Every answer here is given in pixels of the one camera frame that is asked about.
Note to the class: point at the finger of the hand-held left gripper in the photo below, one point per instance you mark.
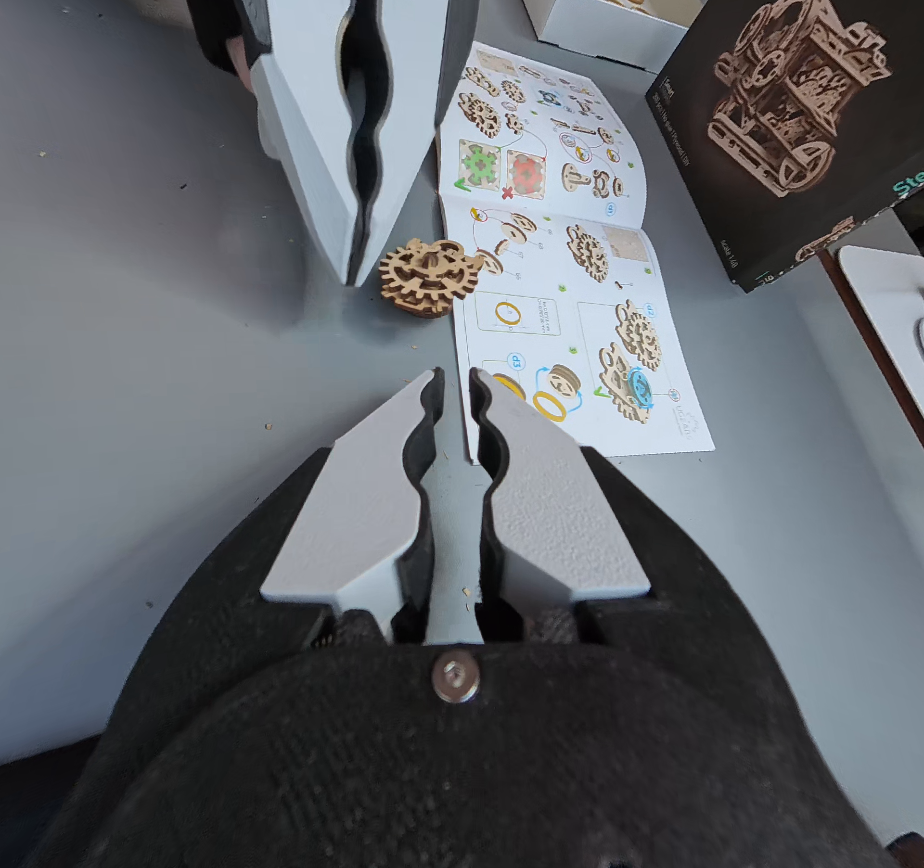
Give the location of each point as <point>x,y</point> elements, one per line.
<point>303,103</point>
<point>411,88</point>

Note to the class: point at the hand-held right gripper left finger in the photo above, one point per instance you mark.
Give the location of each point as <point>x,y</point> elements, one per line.
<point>346,521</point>

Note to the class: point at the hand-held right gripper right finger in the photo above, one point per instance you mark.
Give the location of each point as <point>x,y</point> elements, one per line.
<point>556,521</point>

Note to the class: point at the wooden gear assembly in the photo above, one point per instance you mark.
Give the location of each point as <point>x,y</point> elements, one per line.
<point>426,280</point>

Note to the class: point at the black model kit box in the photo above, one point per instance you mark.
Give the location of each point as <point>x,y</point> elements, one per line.
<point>722,161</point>

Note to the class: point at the person's left hand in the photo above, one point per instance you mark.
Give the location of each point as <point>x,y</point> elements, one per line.
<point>244,65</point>

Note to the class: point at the white cardboard box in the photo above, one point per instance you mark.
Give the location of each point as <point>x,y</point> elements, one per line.
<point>599,34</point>

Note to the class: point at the illustrated instruction booklet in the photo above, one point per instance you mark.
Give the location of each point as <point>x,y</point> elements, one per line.
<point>577,262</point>

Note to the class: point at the white tray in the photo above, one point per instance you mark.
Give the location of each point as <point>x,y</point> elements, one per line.
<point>884,305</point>

